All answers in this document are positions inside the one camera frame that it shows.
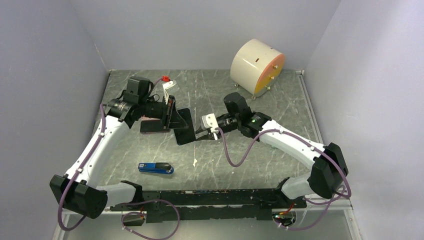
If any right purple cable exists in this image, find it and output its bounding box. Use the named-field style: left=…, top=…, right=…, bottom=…
left=216, top=127, right=352, bottom=232

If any pink phone case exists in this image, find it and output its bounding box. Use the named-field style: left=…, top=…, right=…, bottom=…
left=140, top=116, right=158, bottom=121

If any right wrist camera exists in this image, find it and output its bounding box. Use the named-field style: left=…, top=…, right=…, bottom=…
left=200, top=113, right=219, bottom=131

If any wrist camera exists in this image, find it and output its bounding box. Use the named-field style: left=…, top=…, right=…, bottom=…
left=161, top=75, right=180, bottom=103
left=200, top=113, right=219, bottom=131

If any black phone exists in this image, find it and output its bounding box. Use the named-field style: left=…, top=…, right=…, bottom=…
left=139, top=120, right=171, bottom=134

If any blue black stapler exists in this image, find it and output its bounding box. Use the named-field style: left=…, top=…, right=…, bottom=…
left=138, top=162, right=174, bottom=175

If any purple cable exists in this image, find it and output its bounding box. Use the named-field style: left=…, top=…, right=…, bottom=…
left=216, top=127, right=352, bottom=232
left=56, top=77, right=181, bottom=240

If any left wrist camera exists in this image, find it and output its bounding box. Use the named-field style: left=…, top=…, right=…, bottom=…
left=161, top=75, right=180, bottom=103

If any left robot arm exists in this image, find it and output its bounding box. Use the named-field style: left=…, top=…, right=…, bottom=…
left=49, top=76, right=189, bottom=219

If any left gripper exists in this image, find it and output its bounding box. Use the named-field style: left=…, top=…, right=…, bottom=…
left=139, top=94, right=190, bottom=130

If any cream cylindrical drawer box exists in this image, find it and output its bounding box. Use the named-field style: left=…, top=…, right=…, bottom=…
left=230, top=38, right=286, bottom=99

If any dark blue-edged phone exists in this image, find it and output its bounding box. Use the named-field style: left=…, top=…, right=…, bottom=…
left=169, top=108, right=196, bottom=146

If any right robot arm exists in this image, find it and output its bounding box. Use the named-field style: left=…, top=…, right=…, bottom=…
left=195, top=92, right=352, bottom=208

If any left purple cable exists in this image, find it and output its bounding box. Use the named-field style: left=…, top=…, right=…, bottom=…
left=56, top=77, right=181, bottom=240

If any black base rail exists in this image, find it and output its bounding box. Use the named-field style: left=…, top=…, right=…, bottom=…
left=110, top=188, right=307, bottom=223

